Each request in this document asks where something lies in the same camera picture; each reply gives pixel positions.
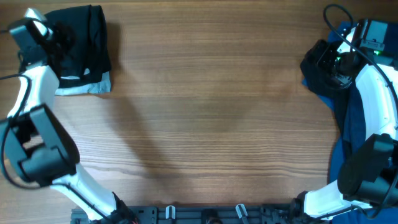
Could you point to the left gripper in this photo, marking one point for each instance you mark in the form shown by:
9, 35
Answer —
64, 31

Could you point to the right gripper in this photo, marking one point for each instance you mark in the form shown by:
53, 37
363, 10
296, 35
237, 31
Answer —
329, 50

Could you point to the black shorts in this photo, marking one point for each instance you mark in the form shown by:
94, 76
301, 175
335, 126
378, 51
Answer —
87, 56

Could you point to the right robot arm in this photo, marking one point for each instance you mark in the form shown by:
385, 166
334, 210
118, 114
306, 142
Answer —
368, 176

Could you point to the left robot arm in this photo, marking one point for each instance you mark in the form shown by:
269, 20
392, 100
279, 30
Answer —
38, 147

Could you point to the black garment in pile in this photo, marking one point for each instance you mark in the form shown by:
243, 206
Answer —
336, 100

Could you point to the dark blue garment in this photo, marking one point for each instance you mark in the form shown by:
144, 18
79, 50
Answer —
387, 57

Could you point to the folded light blue jeans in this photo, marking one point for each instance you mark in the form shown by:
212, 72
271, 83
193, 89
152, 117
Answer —
104, 86

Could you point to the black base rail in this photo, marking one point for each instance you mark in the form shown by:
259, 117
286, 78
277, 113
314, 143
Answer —
238, 214

